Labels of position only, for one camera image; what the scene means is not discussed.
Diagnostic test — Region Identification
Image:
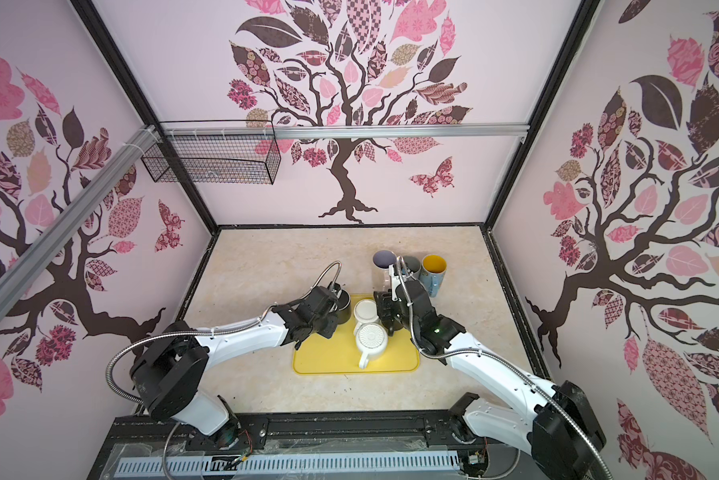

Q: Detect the small white ceramic mug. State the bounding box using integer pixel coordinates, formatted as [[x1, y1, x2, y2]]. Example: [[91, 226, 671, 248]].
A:
[[353, 299, 379, 334]]

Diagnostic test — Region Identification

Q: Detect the grey ceramic mug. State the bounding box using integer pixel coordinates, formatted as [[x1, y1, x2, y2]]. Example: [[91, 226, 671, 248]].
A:
[[403, 255, 421, 279]]

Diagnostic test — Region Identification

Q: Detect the pink iridescent mug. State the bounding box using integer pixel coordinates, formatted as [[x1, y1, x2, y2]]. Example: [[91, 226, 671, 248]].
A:
[[371, 250, 397, 292]]

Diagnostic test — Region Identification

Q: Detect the blue butterfly mug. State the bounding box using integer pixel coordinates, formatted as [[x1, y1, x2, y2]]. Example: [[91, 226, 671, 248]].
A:
[[419, 254, 447, 298]]

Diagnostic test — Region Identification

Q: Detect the black ceramic mug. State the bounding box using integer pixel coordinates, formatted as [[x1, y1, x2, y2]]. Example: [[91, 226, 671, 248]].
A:
[[336, 290, 353, 325]]

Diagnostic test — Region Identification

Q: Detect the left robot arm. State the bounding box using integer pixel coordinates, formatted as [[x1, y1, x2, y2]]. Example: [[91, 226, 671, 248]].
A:
[[130, 284, 351, 437]]

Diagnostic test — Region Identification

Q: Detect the black mug white base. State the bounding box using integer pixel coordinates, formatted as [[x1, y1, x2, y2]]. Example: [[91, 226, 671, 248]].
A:
[[379, 314, 403, 337]]

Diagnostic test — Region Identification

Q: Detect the yellow plastic tray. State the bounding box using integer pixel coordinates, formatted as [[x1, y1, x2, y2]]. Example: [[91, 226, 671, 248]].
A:
[[293, 294, 419, 375]]

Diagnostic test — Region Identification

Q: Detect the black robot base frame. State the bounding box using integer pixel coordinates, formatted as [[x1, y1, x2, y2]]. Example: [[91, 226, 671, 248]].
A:
[[87, 410, 545, 479]]

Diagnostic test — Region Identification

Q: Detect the white slotted cable duct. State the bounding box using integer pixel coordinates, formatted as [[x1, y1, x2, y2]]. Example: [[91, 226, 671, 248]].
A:
[[110, 451, 461, 479]]

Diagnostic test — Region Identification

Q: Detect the black wire basket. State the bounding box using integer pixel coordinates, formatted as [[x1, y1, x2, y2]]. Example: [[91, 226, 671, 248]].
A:
[[141, 121, 283, 185]]

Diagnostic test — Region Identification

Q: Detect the aluminium rail back wall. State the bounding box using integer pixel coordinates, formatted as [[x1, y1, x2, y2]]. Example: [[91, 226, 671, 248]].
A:
[[163, 123, 529, 140]]

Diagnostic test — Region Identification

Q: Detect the aluminium rail wall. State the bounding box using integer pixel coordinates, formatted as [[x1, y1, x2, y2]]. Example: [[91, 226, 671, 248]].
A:
[[163, 123, 529, 140], [0, 125, 158, 322]]

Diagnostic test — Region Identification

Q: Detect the aluminium rail left wall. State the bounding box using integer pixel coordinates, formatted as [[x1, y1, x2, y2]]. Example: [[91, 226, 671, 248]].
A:
[[0, 125, 158, 322]]

